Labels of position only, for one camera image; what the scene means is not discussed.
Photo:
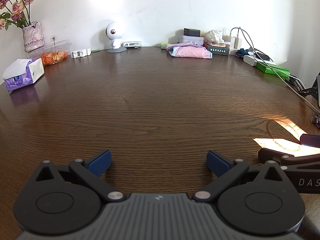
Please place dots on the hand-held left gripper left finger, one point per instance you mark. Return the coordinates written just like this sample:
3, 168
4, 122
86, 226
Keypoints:
102, 161

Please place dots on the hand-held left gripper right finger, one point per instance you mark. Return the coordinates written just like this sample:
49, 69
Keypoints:
217, 162

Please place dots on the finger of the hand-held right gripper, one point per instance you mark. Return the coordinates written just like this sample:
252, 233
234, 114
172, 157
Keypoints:
311, 140
268, 155

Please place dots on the pink and blue cloth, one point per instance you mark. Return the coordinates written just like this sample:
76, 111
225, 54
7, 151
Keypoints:
190, 52

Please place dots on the bunch of keys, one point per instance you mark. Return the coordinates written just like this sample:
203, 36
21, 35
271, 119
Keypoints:
316, 120

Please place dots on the black clamp stand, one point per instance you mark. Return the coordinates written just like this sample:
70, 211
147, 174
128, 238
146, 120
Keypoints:
308, 90

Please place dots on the dark grey flat device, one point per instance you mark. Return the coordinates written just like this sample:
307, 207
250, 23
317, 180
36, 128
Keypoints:
318, 90

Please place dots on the small white box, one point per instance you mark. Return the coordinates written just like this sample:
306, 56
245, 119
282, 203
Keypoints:
250, 60

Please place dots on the black flat device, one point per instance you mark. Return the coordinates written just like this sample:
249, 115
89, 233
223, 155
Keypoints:
261, 57

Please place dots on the dark blue small object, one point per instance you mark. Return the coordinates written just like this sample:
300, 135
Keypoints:
242, 53

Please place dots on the white power strip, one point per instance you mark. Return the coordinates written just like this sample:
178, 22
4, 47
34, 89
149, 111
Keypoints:
235, 51

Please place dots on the dark green tissue box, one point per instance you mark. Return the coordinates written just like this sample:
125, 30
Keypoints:
217, 50

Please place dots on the purple tissue box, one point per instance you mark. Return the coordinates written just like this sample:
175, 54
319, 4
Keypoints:
30, 72

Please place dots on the clear plastic box of oranges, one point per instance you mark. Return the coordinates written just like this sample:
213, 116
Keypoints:
53, 55

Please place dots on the white rectangular device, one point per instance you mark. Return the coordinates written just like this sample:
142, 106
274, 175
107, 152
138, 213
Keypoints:
132, 44

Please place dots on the grey printed tin box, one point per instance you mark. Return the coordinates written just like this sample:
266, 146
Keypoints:
191, 40

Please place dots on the crumpled white tissue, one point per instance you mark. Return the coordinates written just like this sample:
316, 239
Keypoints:
214, 36

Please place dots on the green and white packet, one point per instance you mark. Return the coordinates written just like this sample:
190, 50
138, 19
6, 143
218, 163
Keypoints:
165, 45

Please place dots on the black charger block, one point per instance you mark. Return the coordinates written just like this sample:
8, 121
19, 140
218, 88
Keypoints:
192, 32

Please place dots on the textured purple white vase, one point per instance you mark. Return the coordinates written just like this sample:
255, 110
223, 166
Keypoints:
33, 37

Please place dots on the dried pink rose bouquet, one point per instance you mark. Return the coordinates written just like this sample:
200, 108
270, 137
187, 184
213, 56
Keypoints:
17, 6

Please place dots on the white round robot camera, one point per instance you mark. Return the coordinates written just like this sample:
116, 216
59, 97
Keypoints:
113, 32

